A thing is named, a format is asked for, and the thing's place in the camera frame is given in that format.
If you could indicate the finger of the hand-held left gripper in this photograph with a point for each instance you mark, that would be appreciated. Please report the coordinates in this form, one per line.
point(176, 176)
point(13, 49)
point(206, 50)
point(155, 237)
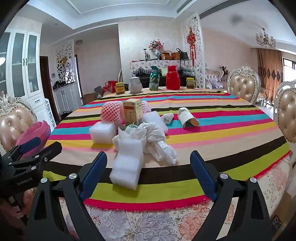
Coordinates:
point(49, 150)
point(30, 143)

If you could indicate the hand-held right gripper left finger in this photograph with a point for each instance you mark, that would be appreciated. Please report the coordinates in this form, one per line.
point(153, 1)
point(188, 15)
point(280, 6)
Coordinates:
point(92, 173)

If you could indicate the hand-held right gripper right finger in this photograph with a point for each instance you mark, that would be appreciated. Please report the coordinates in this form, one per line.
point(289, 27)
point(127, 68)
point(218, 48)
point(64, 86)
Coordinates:
point(203, 176)

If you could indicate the bin with pink bag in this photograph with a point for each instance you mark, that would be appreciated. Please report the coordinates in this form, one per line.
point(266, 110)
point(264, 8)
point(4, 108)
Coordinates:
point(34, 132)

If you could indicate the white foam sheet roll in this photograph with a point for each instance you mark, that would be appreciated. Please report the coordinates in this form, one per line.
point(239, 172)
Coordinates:
point(126, 166)

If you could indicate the white foam block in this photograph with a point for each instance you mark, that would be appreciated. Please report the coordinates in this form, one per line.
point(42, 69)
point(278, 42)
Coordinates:
point(101, 133)
point(153, 119)

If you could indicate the green patterned wrapper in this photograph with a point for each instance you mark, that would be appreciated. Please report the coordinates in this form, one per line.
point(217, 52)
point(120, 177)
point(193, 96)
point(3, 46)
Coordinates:
point(131, 126)

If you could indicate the white plastic bag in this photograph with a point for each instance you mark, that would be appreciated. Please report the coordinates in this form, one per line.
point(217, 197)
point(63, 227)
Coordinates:
point(155, 136)

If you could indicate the fruit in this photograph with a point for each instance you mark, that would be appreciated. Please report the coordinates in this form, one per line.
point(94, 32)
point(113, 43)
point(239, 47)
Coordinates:
point(111, 111)

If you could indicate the small white foam piece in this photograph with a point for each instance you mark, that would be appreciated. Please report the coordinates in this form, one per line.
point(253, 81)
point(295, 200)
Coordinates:
point(167, 117)

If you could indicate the yellow cardboard box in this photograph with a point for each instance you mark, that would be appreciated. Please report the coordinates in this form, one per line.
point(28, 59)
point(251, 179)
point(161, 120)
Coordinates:
point(131, 111)

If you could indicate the small pale pink foam net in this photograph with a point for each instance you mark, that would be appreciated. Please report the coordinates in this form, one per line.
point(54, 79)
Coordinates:
point(146, 107)

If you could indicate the person's left hand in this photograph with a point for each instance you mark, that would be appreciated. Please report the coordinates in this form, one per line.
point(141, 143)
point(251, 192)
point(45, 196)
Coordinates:
point(16, 205)

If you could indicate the tan leather ornate chair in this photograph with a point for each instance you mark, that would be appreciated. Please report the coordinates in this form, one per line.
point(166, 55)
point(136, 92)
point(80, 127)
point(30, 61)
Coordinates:
point(13, 122)
point(288, 111)
point(242, 85)

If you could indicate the row of shoes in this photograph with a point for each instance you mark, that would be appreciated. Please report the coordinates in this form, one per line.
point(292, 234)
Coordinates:
point(64, 113)

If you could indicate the striped tablecloth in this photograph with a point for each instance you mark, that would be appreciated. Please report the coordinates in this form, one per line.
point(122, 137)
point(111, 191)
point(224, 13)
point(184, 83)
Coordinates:
point(208, 129)

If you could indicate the white shoe cabinet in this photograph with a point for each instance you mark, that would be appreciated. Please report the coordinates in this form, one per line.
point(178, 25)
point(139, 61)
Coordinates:
point(67, 95)

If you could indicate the dark wooden door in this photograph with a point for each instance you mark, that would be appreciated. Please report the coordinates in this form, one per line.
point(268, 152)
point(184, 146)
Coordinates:
point(47, 81)

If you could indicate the dark cloth heap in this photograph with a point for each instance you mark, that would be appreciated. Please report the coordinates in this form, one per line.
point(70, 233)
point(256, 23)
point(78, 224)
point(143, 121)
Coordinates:
point(57, 84)

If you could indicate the brown cardboard box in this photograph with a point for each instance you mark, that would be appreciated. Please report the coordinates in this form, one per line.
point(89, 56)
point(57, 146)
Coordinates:
point(89, 97)

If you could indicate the floral tablecloth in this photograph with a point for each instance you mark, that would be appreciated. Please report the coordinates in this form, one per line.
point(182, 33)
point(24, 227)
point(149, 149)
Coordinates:
point(150, 222)

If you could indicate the grey paper bag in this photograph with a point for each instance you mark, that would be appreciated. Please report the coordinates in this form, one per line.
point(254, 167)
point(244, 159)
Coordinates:
point(98, 91)

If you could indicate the red gift bag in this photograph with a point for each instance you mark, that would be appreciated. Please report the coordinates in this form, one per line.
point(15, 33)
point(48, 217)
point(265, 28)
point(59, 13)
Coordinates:
point(106, 89)

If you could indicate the tall white glass-door cabinet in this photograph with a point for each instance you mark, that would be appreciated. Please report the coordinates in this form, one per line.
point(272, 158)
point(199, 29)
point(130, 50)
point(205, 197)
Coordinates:
point(20, 58)

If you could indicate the golden hanging ornament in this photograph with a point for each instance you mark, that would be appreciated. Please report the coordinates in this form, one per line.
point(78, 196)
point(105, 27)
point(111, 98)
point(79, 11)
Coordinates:
point(62, 60)

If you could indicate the yellow lid glass jar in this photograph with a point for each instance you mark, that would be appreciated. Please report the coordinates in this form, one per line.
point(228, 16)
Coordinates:
point(120, 88)
point(191, 83)

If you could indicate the red gift bags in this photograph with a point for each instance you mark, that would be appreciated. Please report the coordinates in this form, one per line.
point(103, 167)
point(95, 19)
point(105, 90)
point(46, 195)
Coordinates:
point(112, 85)

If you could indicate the white ceramic teapot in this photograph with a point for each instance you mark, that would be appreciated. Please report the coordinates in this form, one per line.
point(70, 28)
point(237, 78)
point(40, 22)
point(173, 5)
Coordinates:
point(135, 84)

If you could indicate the white lattice screen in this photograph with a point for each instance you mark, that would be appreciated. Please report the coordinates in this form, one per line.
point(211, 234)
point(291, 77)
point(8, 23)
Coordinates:
point(67, 51)
point(197, 34)

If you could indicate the white tufted sofa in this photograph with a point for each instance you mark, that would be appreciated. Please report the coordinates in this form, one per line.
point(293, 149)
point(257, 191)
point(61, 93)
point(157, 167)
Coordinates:
point(214, 75)

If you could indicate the red thermos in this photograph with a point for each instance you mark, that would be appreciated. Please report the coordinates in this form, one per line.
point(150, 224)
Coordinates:
point(172, 77)

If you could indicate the black piano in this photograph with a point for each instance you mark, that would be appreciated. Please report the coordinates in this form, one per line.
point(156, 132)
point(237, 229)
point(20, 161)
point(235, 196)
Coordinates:
point(143, 78)

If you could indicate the green snack bag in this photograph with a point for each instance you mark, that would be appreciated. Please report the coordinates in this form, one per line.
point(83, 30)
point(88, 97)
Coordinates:
point(154, 78)

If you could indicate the pale green pouch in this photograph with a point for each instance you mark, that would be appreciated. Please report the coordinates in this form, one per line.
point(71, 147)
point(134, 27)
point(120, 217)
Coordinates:
point(164, 71)

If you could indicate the lace piano cover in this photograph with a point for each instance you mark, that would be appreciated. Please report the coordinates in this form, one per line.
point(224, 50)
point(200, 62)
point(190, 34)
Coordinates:
point(143, 64)

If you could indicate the black handbag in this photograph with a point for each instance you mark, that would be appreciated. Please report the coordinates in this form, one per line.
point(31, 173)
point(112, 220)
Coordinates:
point(182, 54)

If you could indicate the brown handbag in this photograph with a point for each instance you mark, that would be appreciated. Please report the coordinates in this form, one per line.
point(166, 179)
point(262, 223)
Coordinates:
point(175, 55)

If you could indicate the red yellow gift box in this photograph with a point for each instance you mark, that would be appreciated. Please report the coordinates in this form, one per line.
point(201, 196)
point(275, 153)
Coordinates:
point(165, 57)

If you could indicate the brown patterned curtain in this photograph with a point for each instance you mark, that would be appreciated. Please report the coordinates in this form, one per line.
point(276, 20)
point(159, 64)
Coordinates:
point(269, 69)

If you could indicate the dark slender ornament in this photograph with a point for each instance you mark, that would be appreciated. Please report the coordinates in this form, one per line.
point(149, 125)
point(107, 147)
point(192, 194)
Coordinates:
point(145, 55)

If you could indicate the red Chinese knot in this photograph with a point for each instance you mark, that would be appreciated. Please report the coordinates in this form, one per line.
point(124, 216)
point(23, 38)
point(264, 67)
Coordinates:
point(191, 40)

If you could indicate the pink flower bouquet vase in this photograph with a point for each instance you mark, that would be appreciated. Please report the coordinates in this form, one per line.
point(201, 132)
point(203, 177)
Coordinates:
point(157, 46)

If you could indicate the window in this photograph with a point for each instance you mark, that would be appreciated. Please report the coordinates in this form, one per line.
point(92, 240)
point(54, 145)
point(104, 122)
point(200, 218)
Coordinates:
point(289, 68)

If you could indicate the chandelier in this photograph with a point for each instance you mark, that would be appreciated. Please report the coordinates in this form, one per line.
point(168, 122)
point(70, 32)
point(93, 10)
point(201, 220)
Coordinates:
point(266, 39)

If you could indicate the grey ceiling air vent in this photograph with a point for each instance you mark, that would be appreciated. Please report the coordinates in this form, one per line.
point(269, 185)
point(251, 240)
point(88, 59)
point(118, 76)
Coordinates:
point(215, 12)

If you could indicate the black ceiling air vent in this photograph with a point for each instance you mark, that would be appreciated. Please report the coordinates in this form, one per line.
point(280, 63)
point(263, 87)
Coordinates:
point(183, 7)

